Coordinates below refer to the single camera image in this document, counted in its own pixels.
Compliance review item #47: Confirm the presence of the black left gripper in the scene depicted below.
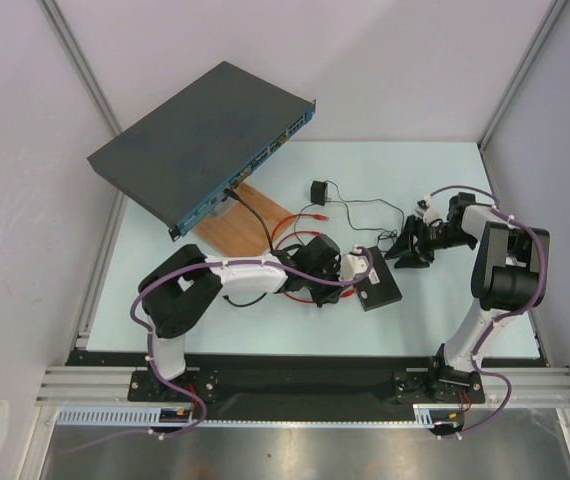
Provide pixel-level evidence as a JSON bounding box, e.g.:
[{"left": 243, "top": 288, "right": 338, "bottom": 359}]
[{"left": 304, "top": 259, "right": 351, "bottom": 308}]

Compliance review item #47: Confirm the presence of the red ethernet cable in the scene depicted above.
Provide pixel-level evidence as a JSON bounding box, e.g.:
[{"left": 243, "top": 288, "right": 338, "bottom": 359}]
[
  {"left": 270, "top": 213, "right": 331, "bottom": 251},
  {"left": 269, "top": 230, "right": 356, "bottom": 304}
]

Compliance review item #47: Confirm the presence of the small black network switch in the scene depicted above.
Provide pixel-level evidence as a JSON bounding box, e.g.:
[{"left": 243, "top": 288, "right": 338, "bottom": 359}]
[{"left": 355, "top": 246, "right": 402, "bottom": 312}]

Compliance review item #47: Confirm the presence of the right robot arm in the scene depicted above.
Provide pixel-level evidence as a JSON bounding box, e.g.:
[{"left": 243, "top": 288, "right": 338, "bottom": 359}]
[{"left": 385, "top": 192, "right": 550, "bottom": 402}]

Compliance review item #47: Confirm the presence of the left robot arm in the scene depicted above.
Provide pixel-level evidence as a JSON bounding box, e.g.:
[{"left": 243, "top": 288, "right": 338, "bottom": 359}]
[{"left": 130, "top": 234, "right": 369, "bottom": 400}]

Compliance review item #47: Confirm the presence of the black power adapter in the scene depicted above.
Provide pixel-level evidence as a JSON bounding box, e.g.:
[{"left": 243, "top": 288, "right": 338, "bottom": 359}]
[{"left": 309, "top": 180, "right": 331, "bottom": 206}]

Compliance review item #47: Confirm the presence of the bamboo wooden board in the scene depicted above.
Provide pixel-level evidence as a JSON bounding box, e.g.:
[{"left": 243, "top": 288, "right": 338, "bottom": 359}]
[{"left": 192, "top": 183, "right": 294, "bottom": 257}]

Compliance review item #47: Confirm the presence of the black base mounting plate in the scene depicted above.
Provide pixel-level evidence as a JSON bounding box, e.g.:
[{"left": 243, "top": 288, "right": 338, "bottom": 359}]
[{"left": 66, "top": 350, "right": 546, "bottom": 422}]

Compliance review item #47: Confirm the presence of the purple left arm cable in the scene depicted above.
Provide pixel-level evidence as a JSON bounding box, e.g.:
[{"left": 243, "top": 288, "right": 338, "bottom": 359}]
[{"left": 59, "top": 244, "right": 371, "bottom": 451}]

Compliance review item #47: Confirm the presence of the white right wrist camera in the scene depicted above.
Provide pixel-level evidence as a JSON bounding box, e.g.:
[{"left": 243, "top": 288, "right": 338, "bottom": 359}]
[{"left": 415, "top": 196, "right": 442, "bottom": 226}]

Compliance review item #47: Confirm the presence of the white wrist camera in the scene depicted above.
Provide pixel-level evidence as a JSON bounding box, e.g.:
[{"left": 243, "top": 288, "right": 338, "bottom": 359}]
[
  {"left": 415, "top": 196, "right": 442, "bottom": 226},
  {"left": 339, "top": 246, "right": 372, "bottom": 282}
]

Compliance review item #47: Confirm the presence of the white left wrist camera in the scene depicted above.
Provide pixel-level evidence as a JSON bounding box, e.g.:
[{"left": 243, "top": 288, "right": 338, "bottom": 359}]
[{"left": 339, "top": 246, "right": 372, "bottom": 282}]

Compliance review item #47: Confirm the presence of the thick black cable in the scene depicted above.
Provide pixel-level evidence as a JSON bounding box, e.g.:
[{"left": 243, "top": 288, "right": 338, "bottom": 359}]
[{"left": 223, "top": 188, "right": 291, "bottom": 309}]

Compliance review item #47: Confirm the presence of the large blue rack switch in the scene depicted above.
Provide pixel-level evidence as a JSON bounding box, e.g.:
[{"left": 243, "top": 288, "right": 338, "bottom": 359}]
[{"left": 88, "top": 61, "right": 316, "bottom": 240}]

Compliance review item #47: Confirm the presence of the aluminium frame rail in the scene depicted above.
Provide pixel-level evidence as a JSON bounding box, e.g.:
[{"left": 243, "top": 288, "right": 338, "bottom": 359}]
[{"left": 36, "top": 366, "right": 570, "bottom": 409}]

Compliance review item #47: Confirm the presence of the white slotted cable duct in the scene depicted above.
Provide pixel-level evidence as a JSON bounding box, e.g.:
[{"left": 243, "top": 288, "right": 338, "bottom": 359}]
[{"left": 57, "top": 405, "right": 201, "bottom": 425}]

